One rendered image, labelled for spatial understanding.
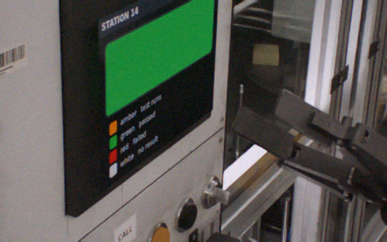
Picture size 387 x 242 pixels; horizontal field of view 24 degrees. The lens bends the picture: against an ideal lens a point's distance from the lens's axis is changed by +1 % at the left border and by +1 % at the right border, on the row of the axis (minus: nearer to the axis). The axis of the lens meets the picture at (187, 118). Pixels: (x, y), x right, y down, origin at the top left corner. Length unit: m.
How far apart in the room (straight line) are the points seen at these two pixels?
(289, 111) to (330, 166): 0.13
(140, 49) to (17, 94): 0.14
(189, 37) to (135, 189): 0.16
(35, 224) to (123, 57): 0.16
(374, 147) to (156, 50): 0.24
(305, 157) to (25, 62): 0.40
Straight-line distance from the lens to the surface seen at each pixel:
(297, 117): 0.90
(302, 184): 1.52
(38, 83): 0.73
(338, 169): 1.00
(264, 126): 0.98
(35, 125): 0.74
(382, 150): 0.92
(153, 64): 0.83
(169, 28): 0.84
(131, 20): 0.78
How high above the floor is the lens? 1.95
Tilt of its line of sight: 25 degrees down
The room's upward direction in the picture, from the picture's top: 2 degrees clockwise
